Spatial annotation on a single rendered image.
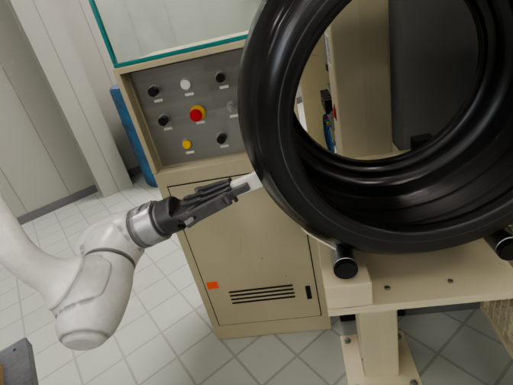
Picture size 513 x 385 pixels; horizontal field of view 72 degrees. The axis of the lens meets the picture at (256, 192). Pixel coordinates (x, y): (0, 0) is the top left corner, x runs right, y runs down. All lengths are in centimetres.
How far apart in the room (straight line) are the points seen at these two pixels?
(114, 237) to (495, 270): 76
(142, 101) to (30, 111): 260
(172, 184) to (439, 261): 90
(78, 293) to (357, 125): 71
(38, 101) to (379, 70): 331
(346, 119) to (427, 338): 110
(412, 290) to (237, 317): 106
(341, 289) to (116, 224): 46
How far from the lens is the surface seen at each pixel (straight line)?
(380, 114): 94
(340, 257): 67
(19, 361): 124
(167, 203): 72
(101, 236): 77
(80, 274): 68
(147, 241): 75
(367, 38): 89
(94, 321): 67
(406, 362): 165
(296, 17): 49
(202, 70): 120
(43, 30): 356
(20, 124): 383
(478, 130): 90
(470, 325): 182
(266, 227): 135
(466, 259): 86
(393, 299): 76
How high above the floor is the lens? 136
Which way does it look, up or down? 28 degrees down
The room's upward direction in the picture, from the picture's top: 14 degrees counter-clockwise
